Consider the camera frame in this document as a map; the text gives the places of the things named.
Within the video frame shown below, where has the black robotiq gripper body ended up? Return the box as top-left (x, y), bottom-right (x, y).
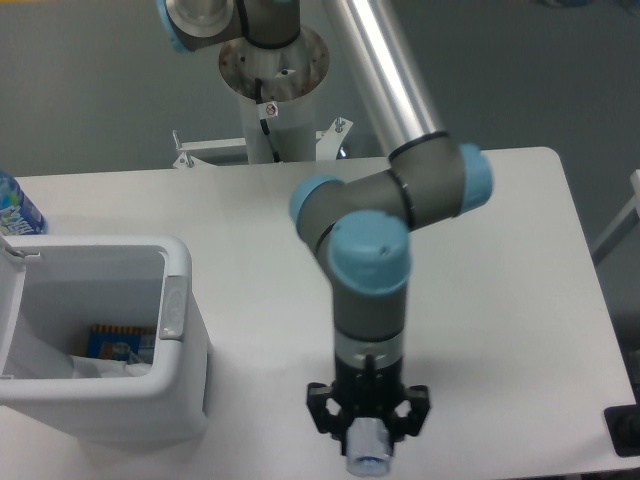
top-left (327, 356), bottom-right (405, 425)

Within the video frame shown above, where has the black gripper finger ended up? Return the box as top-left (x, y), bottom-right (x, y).
top-left (306, 382), bottom-right (353, 456)
top-left (383, 384), bottom-right (430, 454)

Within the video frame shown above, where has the crushed clear plastic bottle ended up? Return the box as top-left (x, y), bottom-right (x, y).
top-left (345, 417), bottom-right (392, 478)

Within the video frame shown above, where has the white paper wrapper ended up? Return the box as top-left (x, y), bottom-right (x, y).
top-left (71, 356), bottom-right (152, 378)

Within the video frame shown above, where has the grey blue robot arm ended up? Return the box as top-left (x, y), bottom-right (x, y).
top-left (157, 1), bottom-right (493, 476)

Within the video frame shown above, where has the white plastic trash can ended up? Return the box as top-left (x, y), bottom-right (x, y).
top-left (1, 235), bottom-right (209, 442)

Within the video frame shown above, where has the black clamp at table edge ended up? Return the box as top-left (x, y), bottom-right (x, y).
top-left (604, 404), bottom-right (639, 457)

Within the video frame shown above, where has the blue orange snack packet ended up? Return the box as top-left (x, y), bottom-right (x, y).
top-left (86, 324), bottom-right (156, 364)

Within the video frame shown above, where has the white metal stand leg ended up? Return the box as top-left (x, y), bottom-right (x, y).
top-left (591, 169), bottom-right (639, 266)

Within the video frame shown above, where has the blue labelled water bottle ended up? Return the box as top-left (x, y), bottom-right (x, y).
top-left (1, 170), bottom-right (48, 236)

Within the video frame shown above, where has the white metal bracket frame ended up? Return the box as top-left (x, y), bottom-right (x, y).
top-left (172, 117), bottom-right (354, 169)

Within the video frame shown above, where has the black cable on pedestal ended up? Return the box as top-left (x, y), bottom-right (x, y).
top-left (253, 77), bottom-right (282, 164)

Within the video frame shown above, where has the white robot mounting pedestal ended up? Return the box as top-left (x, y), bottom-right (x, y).
top-left (219, 26), bottom-right (330, 164)

